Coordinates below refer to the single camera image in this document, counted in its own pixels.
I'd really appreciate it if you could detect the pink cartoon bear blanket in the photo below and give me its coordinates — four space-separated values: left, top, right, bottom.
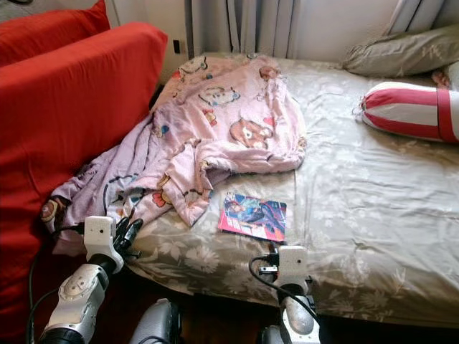
41 54 308 257

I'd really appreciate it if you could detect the colourful comic book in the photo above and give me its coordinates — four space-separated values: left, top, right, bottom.
217 191 288 243

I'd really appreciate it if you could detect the grey right robot leg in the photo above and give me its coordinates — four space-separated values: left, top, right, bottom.
260 326 284 344

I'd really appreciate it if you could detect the grey robot leg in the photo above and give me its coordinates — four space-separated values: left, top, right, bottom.
260 326 284 344
129 297 181 344

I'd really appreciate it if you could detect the grey left robot leg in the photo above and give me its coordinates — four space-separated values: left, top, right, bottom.
129 297 181 344

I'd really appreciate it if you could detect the red sofa cushion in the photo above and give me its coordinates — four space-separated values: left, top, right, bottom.
0 21 169 341
0 0 112 69

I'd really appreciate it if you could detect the bed with grey floral sheet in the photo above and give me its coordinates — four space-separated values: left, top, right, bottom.
126 52 459 330

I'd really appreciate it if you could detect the red white blue bolster pillow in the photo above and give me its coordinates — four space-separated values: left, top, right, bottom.
354 81 459 144

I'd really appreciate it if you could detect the grey curtain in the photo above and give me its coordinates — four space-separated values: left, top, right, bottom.
190 0 302 59
384 0 459 35

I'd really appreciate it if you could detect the grey floral pillow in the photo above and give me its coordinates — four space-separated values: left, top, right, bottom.
343 24 459 78

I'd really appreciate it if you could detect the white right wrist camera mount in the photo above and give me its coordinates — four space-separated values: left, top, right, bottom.
278 246 309 289

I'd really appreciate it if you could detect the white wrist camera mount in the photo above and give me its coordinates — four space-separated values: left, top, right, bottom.
84 215 123 267
278 246 309 289

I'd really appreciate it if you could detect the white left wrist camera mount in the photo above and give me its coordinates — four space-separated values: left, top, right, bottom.
84 215 123 267

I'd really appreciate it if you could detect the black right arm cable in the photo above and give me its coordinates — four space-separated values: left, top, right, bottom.
249 255 322 323

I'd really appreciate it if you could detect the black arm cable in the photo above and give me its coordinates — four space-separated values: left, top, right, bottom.
249 255 322 323
29 224 87 344

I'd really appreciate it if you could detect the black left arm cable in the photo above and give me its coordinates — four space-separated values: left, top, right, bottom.
29 224 87 344

